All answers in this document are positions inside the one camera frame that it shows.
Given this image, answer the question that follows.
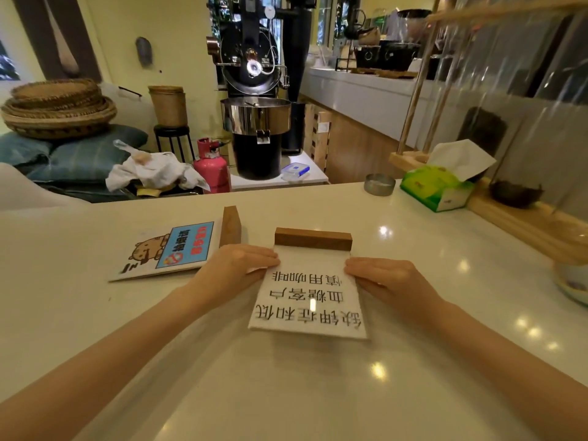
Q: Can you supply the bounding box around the clear box blue lid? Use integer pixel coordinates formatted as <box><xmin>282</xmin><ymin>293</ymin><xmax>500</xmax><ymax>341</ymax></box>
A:
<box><xmin>281</xmin><ymin>162</ymin><xmax>311</xmax><ymax>182</ymax></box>

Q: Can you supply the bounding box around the white crumpled cloth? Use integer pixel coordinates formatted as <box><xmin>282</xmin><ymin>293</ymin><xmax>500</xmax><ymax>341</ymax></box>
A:
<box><xmin>105</xmin><ymin>139</ymin><xmax>211</xmax><ymax>193</ymax></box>

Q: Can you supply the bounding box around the person's right forearm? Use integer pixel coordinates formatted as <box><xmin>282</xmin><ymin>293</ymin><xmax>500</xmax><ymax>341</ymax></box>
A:
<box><xmin>425</xmin><ymin>300</ymin><xmax>588</xmax><ymax>441</ymax></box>

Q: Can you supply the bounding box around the wooden pallet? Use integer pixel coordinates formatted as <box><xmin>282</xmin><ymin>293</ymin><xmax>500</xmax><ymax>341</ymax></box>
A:
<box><xmin>303</xmin><ymin>104</ymin><xmax>333</xmax><ymax>173</ymax></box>

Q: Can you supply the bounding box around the short wooden sign holder block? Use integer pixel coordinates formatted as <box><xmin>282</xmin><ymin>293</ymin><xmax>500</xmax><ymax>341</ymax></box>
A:
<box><xmin>219</xmin><ymin>205</ymin><xmax>242</xmax><ymax>248</ymax></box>

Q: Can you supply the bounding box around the person's left forearm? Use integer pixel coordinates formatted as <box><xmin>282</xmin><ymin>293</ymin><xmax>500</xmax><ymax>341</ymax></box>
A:
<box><xmin>0</xmin><ymin>277</ymin><xmax>217</xmax><ymax>441</ymax></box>

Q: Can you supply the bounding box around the round metal tin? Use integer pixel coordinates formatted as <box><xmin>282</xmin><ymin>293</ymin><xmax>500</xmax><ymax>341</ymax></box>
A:
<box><xmin>364</xmin><ymin>173</ymin><xmax>397</xmax><ymax>197</ymax></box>

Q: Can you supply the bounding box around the grey wall ornament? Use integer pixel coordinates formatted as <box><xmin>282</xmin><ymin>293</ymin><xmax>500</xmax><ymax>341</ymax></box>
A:
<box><xmin>135</xmin><ymin>36</ymin><xmax>153</xmax><ymax>69</ymax></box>

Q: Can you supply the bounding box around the pink gas cylinder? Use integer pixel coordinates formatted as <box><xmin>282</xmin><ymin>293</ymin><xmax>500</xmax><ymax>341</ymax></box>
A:
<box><xmin>192</xmin><ymin>137</ymin><xmax>231</xmax><ymax>194</ymax></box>

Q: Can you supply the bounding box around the black round stool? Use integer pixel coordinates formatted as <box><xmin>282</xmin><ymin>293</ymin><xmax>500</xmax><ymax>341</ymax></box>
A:
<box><xmin>153</xmin><ymin>125</ymin><xmax>197</xmax><ymax>164</ymax></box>

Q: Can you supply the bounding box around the dark round bowl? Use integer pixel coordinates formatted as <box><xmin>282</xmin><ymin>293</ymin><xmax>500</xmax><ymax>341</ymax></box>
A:
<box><xmin>489</xmin><ymin>179</ymin><xmax>545</xmax><ymax>210</ymax></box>

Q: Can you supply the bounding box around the brown curtain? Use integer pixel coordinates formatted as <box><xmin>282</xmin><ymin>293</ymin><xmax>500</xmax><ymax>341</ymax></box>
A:
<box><xmin>11</xmin><ymin>0</ymin><xmax>103</xmax><ymax>83</ymax></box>

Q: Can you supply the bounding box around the white ceramic cup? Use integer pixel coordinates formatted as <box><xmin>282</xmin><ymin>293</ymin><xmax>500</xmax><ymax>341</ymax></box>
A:
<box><xmin>552</xmin><ymin>261</ymin><xmax>588</xmax><ymax>307</ymax></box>

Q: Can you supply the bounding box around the green tissue box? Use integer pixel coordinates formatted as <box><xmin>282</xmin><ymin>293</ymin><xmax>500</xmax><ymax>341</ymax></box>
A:
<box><xmin>399</xmin><ymin>165</ymin><xmax>477</xmax><ymax>213</ymax></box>

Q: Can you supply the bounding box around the dark kettle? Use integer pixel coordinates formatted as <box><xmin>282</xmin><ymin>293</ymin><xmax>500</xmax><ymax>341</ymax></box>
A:
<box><xmin>342</xmin><ymin>8</ymin><xmax>382</xmax><ymax>47</ymax></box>

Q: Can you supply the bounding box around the white sign card black text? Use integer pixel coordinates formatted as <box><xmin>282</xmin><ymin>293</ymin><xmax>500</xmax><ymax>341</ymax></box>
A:
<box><xmin>248</xmin><ymin>245</ymin><xmax>368</xmax><ymax>340</ymax></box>

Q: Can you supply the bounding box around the white low platform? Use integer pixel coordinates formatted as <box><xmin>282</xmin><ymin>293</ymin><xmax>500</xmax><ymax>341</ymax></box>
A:
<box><xmin>229</xmin><ymin>150</ymin><xmax>330</xmax><ymax>192</ymax></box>

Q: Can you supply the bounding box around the wooden drip stand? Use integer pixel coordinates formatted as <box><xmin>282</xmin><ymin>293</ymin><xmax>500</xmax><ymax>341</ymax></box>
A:
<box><xmin>389</xmin><ymin>0</ymin><xmax>588</xmax><ymax>266</ymax></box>

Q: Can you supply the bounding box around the white tissue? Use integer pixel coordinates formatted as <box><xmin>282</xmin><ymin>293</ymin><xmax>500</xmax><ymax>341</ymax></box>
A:
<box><xmin>427</xmin><ymin>139</ymin><xmax>497</xmax><ymax>182</ymax></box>

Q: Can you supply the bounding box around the brown paper bucket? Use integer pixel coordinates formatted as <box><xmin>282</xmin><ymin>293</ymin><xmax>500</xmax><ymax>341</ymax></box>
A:
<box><xmin>147</xmin><ymin>85</ymin><xmax>188</xmax><ymax>128</ymax></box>

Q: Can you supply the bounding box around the cartoon animal sign card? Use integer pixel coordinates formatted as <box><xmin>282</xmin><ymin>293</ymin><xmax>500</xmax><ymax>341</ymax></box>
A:
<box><xmin>108</xmin><ymin>220</ymin><xmax>221</xmax><ymax>282</ymax></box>

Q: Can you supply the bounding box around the blue cushion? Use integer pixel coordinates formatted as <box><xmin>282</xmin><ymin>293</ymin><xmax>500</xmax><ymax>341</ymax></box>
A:
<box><xmin>0</xmin><ymin>124</ymin><xmax>149</xmax><ymax>184</ymax></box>

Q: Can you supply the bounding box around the person's left hand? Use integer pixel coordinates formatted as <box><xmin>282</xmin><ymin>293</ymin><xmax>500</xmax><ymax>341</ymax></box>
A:
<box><xmin>197</xmin><ymin>244</ymin><xmax>281</xmax><ymax>308</ymax></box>

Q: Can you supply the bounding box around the long wooden sign holder block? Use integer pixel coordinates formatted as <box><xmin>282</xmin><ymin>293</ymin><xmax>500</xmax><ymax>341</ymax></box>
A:
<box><xmin>274</xmin><ymin>227</ymin><xmax>353</xmax><ymax>252</ymax></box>

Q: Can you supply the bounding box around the black coffee roaster machine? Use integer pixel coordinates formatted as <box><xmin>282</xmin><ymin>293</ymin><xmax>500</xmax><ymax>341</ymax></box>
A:
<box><xmin>206</xmin><ymin>0</ymin><xmax>319</xmax><ymax>181</ymax></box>

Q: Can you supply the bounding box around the stack of woven baskets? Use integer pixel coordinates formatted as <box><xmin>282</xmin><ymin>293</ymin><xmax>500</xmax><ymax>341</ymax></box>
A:
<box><xmin>0</xmin><ymin>78</ymin><xmax>118</xmax><ymax>141</ymax></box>

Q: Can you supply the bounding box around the white bar counter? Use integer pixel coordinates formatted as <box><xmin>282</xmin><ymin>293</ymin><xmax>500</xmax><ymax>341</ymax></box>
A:
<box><xmin>300</xmin><ymin>66</ymin><xmax>465</xmax><ymax>149</ymax></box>

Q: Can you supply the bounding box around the person's right hand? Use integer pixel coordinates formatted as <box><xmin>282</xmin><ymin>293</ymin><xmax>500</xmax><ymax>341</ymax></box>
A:
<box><xmin>344</xmin><ymin>257</ymin><xmax>443</xmax><ymax>320</ymax></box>

